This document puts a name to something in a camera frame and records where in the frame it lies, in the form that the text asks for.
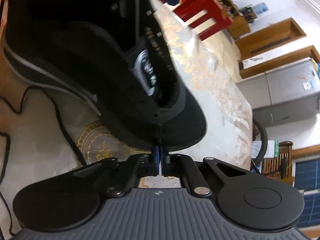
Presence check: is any black sneaker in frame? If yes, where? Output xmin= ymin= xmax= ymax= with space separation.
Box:
xmin=3 ymin=0 xmax=207 ymax=151

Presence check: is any black shoelace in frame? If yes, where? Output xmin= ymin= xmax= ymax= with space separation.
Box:
xmin=1 ymin=89 xmax=87 ymax=239

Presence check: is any floral lace tablecloth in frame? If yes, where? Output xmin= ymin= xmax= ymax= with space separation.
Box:
xmin=4 ymin=0 xmax=253 ymax=239

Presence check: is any red wooden chair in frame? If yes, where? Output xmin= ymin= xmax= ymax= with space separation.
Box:
xmin=160 ymin=0 xmax=233 ymax=41

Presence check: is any wooden sideboard cabinet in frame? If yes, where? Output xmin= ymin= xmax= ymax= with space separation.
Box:
xmin=217 ymin=0 xmax=251 ymax=40

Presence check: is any black bicycle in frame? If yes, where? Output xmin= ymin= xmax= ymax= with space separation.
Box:
xmin=249 ymin=117 xmax=288 ymax=178

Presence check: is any white green box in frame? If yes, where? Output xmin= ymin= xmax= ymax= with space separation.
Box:
xmin=264 ymin=140 xmax=279 ymax=159

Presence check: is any silver refrigerator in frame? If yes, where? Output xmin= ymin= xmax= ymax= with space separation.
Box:
xmin=237 ymin=57 xmax=319 ymax=127

